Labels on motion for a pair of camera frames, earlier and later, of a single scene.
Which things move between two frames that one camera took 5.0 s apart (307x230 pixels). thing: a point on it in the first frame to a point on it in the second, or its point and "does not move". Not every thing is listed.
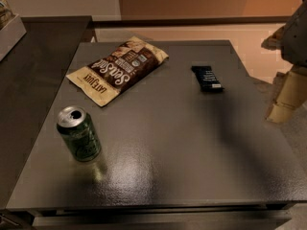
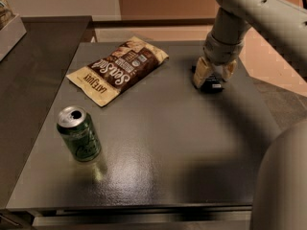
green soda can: [81, 132] does not move
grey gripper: [296, 38] to [222, 54]
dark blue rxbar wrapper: [206, 79] does not move
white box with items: [11, 29] does not move
